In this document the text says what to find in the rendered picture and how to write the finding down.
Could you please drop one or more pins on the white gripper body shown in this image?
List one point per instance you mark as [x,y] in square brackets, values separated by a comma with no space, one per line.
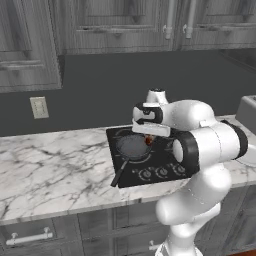
[151,128]

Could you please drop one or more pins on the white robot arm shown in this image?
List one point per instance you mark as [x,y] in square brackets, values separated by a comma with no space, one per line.
[206,143]

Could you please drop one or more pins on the brown chicken drumstick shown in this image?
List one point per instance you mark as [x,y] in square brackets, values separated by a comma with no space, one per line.
[148,140]

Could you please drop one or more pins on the dark grey frying pan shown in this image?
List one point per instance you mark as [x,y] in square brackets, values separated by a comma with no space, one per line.
[133,146]

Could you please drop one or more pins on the black hob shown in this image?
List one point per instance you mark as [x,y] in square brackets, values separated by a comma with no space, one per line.
[156,165]

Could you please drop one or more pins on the grey countertop appliance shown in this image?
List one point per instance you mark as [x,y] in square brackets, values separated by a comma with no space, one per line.
[248,115]

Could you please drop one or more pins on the grey drawer front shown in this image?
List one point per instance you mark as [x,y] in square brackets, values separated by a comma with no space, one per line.
[36,235]
[126,230]

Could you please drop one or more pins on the grey wooden cupboard door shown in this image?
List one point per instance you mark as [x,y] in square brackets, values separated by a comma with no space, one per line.
[26,43]
[226,23]
[116,26]

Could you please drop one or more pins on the grey base cupboard door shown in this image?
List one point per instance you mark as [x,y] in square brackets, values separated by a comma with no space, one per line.
[233,220]

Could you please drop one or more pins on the beige wall switch plate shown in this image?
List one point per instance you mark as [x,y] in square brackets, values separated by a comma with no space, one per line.
[39,107]

